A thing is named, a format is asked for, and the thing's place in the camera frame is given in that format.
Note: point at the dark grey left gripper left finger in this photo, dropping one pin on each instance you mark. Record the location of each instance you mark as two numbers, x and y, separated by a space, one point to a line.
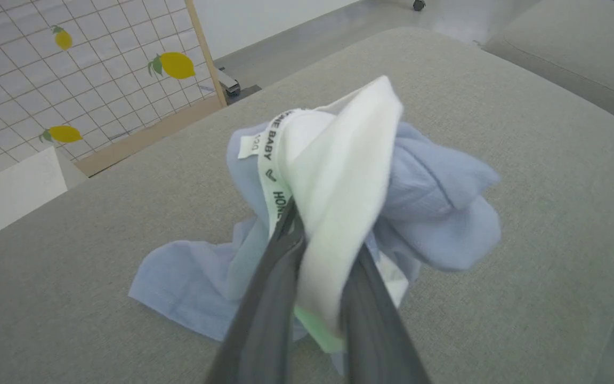
264 309

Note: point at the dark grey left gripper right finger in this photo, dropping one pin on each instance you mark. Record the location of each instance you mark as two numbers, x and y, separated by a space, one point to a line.
376 330

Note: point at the blue polo shirt white collar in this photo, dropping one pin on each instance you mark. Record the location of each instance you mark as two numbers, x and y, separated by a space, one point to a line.
435 202

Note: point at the metal foot with caster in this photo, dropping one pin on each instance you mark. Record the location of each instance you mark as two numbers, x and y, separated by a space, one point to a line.
228 82

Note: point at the grey fabric sofa seat cushion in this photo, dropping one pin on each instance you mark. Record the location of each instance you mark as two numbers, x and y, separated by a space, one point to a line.
525 133

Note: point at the white box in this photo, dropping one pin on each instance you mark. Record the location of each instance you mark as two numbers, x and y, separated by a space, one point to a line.
8 197

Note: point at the black caster wheel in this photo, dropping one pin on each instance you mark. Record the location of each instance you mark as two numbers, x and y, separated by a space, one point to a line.
419 4

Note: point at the lemon print grid screen panel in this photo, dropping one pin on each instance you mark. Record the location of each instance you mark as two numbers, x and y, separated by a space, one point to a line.
19 80

